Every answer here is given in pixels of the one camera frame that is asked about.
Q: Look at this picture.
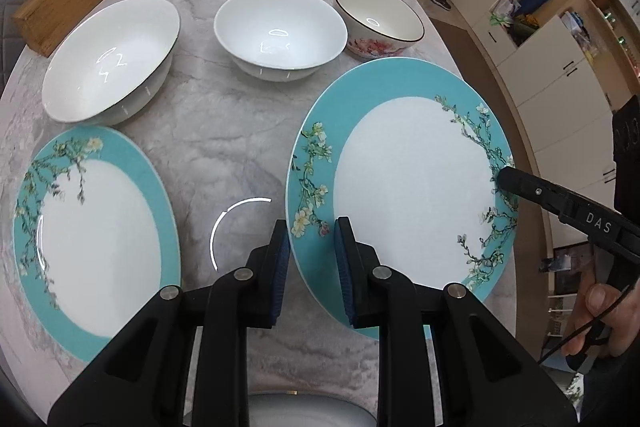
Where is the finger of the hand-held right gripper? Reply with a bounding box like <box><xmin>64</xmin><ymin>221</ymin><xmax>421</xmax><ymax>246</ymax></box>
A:
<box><xmin>494</xmin><ymin>166</ymin><xmax>568</xmax><ymax>220</ymax></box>

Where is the thin black cable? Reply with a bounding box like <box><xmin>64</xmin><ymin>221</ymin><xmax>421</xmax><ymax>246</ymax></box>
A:
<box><xmin>539</xmin><ymin>287</ymin><xmax>632</xmax><ymax>363</ymax></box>

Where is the small teal floral plate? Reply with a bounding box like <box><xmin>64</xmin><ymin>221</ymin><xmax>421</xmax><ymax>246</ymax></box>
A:
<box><xmin>12</xmin><ymin>125</ymin><xmax>182</xmax><ymax>364</ymax></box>

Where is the pink floral bowl dark rim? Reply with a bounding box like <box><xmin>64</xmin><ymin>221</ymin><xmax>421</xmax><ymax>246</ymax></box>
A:
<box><xmin>333</xmin><ymin>0</ymin><xmax>426</xmax><ymax>60</ymax></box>

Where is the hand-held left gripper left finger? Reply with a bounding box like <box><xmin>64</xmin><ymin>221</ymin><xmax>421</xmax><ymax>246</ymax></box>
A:
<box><xmin>47</xmin><ymin>219</ymin><xmax>292</xmax><ymax>427</ymax></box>

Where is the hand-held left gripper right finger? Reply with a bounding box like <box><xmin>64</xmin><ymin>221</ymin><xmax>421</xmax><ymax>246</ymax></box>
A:
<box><xmin>334</xmin><ymin>216</ymin><xmax>583</xmax><ymax>427</ymax></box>

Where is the person's right hand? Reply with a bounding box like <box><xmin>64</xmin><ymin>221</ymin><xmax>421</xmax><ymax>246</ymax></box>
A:
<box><xmin>560</xmin><ymin>283</ymin><xmax>618</xmax><ymax>358</ymax></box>

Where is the grey quilted chair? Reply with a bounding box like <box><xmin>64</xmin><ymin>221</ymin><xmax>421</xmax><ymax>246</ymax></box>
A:
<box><xmin>0</xmin><ymin>0</ymin><xmax>53</xmax><ymax>78</ymax></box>

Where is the large white bowl dark rim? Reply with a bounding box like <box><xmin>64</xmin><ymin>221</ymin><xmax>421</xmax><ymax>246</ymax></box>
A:
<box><xmin>41</xmin><ymin>0</ymin><xmax>181</xmax><ymax>126</ymax></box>

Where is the plain white bowl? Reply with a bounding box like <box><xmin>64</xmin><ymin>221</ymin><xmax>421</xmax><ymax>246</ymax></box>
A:
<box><xmin>214</xmin><ymin>0</ymin><xmax>348</xmax><ymax>82</ymax></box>

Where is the large teal floral plate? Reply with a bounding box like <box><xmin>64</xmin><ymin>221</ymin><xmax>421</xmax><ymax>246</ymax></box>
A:
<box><xmin>286</xmin><ymin>57</ymin><xmax>521</xmax><ymax>342</ymax></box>

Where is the cream wall cabinet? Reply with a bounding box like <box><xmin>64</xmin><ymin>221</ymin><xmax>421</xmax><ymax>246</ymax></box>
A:
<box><xmin>435</xmin><ymin>0</ymin><xmax>640</xmax><ymax>258</ymax></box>

